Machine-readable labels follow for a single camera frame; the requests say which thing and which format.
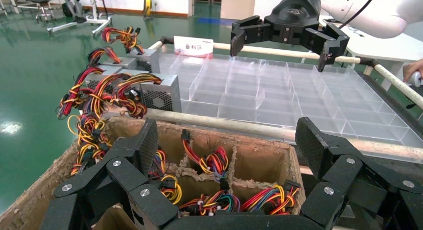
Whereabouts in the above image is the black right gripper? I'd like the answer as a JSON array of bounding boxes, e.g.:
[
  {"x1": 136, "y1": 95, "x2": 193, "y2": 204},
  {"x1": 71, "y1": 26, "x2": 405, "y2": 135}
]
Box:
[{"x1": 230, "y1": 0, "x2": 350, "y2": 73}]

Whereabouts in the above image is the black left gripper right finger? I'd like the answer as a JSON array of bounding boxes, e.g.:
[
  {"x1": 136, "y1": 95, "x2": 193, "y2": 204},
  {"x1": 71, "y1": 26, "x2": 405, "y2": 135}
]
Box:
[{"x1": 294, "y1": 117, "x2": 423, "y2": 230}]

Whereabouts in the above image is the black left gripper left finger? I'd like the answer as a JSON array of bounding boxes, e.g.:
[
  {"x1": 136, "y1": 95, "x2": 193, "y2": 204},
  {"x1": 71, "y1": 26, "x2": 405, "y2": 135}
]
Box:
[{"x1": 39, "y1": 118, "x2": 180, "y2": 230}]

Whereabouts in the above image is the grey power supply with wires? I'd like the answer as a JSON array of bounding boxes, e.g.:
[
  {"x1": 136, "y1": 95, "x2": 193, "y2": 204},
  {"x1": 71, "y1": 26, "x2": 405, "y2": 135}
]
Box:
[
  {"x1": 100, "y1": 26, "x2": 162, "y2": 74},
  {"x1": 56, "y1": 64, "x2": 123, "y2": 120},
  {"x1": 240, "y1": 179, "x2": 302, "y2": 217},
  {"x1": 112, "y1": 73, "x2": 183, "y2": 119},
  {"x1": 87, "y1": 69, "x2": 149, "y2": 118},
  {"x1": 149, "y1": 150, "x2": 183, "y2": 206},
  {"x1": 178, "y1": 188, "x2": 241, "y2": 217},
  {"x1": 87, "y1": 46, "x2": 138, "y2": 70},
  {"x1": 181, "y1": 129, "x2": 229, "y2": 183}
]

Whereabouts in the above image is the white handheld device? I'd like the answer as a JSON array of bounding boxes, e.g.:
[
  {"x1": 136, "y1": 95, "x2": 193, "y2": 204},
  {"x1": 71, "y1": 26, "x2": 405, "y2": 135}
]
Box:
[{"x1": 410, "y1": 71, "x2": 423, "y2": 88}]

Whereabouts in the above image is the person's bare hand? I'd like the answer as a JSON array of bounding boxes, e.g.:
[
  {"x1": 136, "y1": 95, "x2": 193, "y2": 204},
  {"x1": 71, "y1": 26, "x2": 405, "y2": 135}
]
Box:
[{"x1": 402, "y1": 58, "x2": 423, "y2": 83}]

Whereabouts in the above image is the clear acrylic divider tray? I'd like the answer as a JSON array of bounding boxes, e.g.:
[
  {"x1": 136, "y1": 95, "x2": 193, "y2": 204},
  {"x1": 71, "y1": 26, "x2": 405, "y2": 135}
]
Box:
[{"x1": 158, "y1": 51, "x2": 423, "y2": 150}]

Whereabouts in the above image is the beige column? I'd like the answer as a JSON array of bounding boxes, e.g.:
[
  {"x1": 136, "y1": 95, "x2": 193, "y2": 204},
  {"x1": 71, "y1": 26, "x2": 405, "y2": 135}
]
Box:
[{"x1": 219, "y1": 0, "x2": 257, "y2": 20}]

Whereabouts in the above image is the blue floor mat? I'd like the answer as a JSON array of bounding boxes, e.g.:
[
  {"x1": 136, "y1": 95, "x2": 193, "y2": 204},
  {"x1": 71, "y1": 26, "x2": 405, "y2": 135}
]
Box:
[{"x1": 197, "y1": 17, "x2": 238, "y2": 26}]

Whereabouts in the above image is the black pipe corner joint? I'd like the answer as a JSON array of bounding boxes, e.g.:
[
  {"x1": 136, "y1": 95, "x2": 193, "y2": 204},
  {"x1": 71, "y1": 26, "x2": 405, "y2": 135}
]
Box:
[{"x1": 359, "y1": 56, "x2": 378, "y2": 68}]

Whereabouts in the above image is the brown cardboard divider box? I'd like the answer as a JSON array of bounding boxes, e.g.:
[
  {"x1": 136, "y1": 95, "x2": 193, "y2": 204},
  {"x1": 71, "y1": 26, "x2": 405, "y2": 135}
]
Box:
[{"x1": 0, "y1": 117, "x2": 306, "y2": 230}]

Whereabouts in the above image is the white printed sign card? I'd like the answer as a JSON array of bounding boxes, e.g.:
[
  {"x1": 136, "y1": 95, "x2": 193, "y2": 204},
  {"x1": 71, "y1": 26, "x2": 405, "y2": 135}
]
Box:
[{"x1": 173, "y1": 35, "x2": 214, "y2": 59}]

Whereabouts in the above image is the white wheeled equipment stand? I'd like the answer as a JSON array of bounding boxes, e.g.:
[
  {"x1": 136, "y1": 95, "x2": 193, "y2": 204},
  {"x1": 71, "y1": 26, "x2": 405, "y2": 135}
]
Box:
[{"x1": 46, "y1": 0, "x2": 113, "y2": 36}]

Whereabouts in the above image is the black seat metal stool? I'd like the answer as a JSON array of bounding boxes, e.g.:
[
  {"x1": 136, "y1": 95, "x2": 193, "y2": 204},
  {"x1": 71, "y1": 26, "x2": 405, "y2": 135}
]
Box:
[{"x1": 13, "y1": 0, "x2": 57, "y2": 22}]

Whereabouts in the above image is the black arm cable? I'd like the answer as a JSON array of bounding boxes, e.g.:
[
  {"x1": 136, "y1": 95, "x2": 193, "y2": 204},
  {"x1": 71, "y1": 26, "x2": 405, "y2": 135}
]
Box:
[{"x1": 340, "y1": 0, "x2": 381, "y2": 28}]

